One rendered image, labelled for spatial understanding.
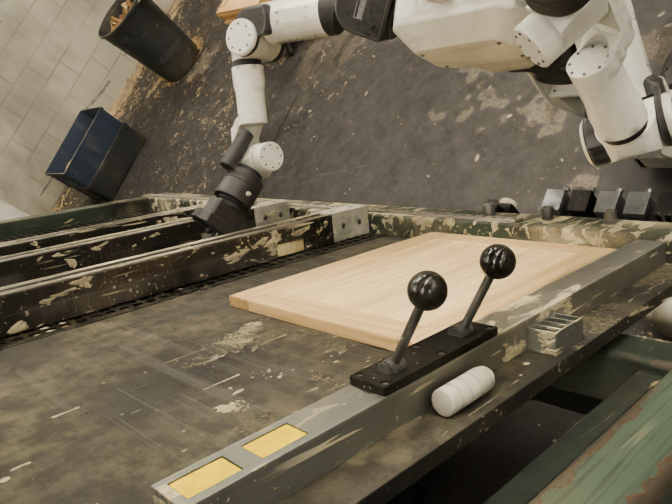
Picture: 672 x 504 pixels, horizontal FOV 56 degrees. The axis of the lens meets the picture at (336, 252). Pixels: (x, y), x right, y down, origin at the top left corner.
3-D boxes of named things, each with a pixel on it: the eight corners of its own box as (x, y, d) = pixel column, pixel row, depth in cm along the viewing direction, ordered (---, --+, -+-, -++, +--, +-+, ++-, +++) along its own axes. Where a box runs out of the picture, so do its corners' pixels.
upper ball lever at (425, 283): (413, 381, 65) (462, 282, 58) (389, 394, 63) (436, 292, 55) (388, 357, 67) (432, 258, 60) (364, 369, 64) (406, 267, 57)
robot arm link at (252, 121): (258, 173, 150) (252, 116, 149) (278, 170, 143) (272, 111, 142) (234, 175, 146) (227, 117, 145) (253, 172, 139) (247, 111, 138)
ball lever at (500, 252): (479, 344, 73) (529, 253, 66) (460, 355, 70) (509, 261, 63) (455, 324, 75) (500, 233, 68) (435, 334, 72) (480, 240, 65)
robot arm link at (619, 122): (555, 104, 86) (603, 189, 98) (634, 76, 80) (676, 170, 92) (556, 55, 92) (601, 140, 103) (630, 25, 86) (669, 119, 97)
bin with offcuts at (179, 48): (213, 35, 514) (148, -22, 471) (183, 88, 504) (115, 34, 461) (182, 41, 551) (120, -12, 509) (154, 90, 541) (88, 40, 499)
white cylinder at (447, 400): (454, 421, 62) (498, 392, 68) (453, 394, 62) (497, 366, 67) (430, 413, 64) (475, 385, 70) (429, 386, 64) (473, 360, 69)
